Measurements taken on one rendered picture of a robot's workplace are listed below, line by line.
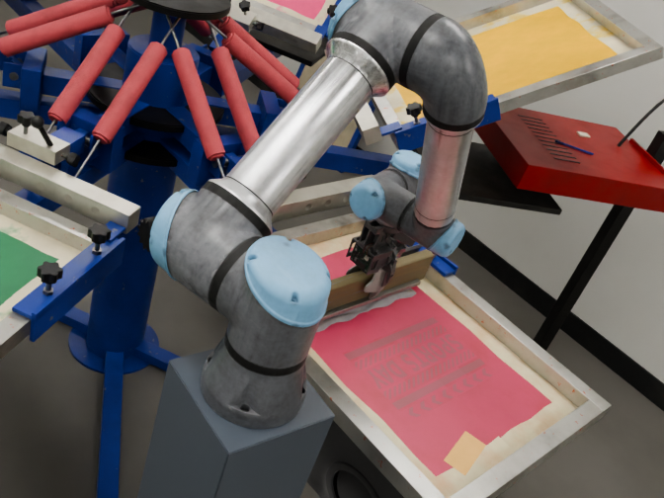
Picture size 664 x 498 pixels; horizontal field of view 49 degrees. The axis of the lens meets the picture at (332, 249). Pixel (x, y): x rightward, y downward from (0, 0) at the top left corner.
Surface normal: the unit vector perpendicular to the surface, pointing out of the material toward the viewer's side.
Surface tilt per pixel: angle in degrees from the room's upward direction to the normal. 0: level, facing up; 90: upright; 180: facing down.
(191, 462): 90
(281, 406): 72
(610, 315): 90
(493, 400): 0
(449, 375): 0
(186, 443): 90
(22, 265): 0
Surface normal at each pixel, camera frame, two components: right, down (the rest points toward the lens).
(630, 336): -0.72, 0.20
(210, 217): 0.00, -0.27
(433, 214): -0.24, 0.81
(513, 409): 0.29, -0.79
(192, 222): -0.18, -0.44
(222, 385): -0.55, 0.00
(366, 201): -0.57, 0.34
